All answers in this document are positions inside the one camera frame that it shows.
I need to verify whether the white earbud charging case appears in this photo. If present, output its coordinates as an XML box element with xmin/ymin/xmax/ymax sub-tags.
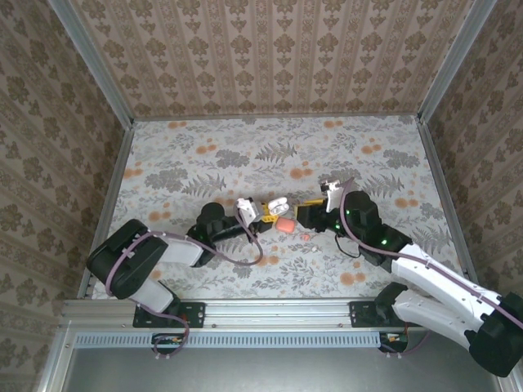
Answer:
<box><xmin>267</xmin><ymin>197</ymin><xmax>293</xmax><ymax>216</ymax></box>

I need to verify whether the aluminium table rear bar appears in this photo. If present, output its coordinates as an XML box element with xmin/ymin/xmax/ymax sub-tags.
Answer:
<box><xmin>132</xmin><ymin>110</ymin><xmax>422</xmax><ymax>123</ymax></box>

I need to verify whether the grey metal panel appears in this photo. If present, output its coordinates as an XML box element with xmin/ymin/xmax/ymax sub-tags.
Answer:
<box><xmin>60</xmin><ymin>346</ymin><xmax>503</xmax><ymax>392</ymax></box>

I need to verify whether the thin black cable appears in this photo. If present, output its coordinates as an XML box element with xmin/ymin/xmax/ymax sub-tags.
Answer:
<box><xmin>334</xmin><ymin>236</ymin><xmax>363</xmax><ymax>261</ymax></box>

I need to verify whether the aluminium table side rail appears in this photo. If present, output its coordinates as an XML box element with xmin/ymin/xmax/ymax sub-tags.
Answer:
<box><xmin>79</xmin><ymin>121</ymin><xmax>136</xmax><ymax>301</ymax></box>
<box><xmin>416</xmin><ymin>116</ymin><xmax>483</xmax><ymax>287</ymax></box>

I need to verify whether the aluminium frame beam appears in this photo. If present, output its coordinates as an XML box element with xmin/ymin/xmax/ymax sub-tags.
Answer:
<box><xmin>60</xmin><ymin>299</ymin><xmax>383</xmax><ymax>331</ymax></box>

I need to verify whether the grey slotted cable duct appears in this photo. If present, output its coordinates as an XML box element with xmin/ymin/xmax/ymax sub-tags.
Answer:
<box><xmin>75</xmin><ymin>331</ymin><xmax>385</xmax><ymax>349</ymax></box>

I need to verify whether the black cable connector socket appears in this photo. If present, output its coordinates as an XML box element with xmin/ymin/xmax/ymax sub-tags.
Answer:
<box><xmin>151</xmin><ymin>332</ymin><xmax>185</xmax><ymax>349</ymax></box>
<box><xmin>379</xmin><ymin>331</ymin><xmax>409</xmax><ymax>352</ymax></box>

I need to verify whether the aluminium frame post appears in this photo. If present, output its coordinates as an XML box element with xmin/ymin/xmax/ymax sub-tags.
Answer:
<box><xmin>417</xmin><ymin>0</ymin><xmax>498</xmax><ymax>123</ymax></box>
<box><xmin>47</xmin><ymin>0</ymin><xmax>135</xmax><ymax>131</ymax></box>

